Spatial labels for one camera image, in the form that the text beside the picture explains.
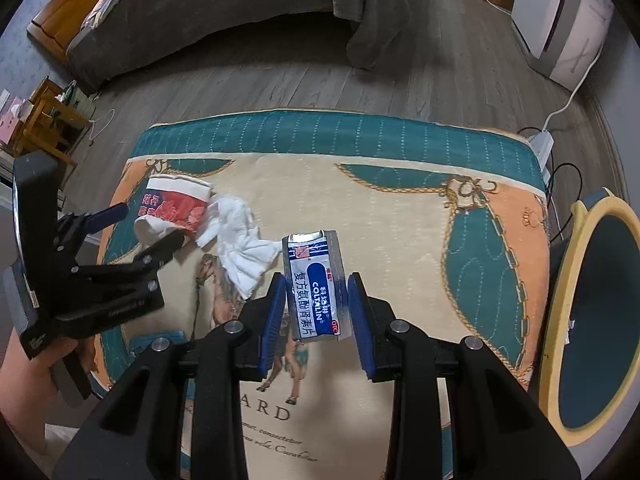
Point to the white and blue medicine box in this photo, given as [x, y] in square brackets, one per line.
[315, 290]

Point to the bed with grey cover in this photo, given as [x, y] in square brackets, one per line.
[200, 20]

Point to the person's left hand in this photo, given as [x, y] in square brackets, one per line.
[82, 352]

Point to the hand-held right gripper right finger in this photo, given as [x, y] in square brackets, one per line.
[360, 325]

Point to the red and white paper cup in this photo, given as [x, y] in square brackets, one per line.
[175, 205]

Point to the wooden rack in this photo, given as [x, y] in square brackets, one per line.
[50, 125]

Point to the white power strip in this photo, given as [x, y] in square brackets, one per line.
[542, 147]

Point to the crumpled white tissue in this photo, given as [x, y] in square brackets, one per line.
[240, 245]

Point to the white air purifier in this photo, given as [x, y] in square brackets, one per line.
[550, 10]

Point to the teal and cream printed rug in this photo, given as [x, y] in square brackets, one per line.
[400, 240]

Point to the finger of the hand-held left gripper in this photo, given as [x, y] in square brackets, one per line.
[95, 220]
[150, 255]

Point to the pink box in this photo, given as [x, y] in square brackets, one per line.
[12, 122]

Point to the person's left forearm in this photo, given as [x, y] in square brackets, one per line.
[30, 425]

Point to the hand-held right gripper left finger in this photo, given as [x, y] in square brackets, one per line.
[272, 325]

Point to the grey blanket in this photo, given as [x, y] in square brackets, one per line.
[375, 25]

